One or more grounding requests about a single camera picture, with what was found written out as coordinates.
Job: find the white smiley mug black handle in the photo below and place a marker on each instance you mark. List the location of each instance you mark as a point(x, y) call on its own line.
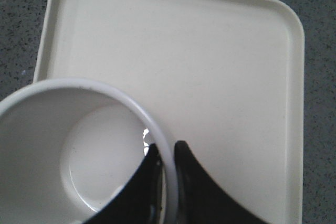
point(69, 146)

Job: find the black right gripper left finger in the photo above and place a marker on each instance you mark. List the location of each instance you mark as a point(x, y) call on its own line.
point(140, 200)

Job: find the cream rectangular plastic tray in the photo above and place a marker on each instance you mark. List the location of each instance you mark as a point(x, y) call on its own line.
point(226, 76)

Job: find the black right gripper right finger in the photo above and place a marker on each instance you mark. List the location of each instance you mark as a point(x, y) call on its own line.
point(200, 198)

